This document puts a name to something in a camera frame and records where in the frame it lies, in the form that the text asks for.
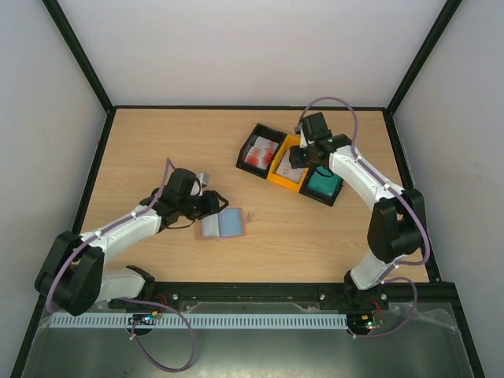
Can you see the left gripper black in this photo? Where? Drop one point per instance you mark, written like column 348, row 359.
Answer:
column 212, row 205

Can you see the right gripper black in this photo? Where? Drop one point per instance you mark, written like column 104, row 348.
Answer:
column 296, row 157

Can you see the pink card holder wallet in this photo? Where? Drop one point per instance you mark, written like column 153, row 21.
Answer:
column 228, row 223

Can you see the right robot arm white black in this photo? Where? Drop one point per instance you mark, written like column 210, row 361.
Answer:
column 397, row 233

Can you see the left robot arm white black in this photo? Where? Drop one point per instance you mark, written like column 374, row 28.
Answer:
column 74, row 276

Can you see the green card stack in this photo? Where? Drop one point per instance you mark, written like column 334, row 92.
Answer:
column 324, row 182

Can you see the white pink card stack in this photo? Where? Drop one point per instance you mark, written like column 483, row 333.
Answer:
column 286, row 171

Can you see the black bin with green cards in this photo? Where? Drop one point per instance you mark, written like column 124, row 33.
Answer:
column 328, row 201

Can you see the red white card stack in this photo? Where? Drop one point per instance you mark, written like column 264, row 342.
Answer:
column 261, row 153

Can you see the black bin with red cards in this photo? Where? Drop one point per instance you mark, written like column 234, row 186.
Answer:
column 266, row 132

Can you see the yellow plastic bin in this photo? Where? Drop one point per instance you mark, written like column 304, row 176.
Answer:
column 289, row 141

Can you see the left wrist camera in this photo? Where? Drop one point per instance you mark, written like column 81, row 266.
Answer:
column 203, row 178

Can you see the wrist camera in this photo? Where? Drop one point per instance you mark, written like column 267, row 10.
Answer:
column 313, row 128
column 203, row 178

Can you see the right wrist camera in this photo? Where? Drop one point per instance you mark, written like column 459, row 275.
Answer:
column 313, row 128

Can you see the black enclosure frame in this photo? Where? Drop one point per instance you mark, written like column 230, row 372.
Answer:
column 436, row 31

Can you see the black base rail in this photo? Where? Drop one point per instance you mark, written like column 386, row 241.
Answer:
column 325, row 296

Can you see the white slotted cable duct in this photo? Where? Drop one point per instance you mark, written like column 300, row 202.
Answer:
column 202, row 321

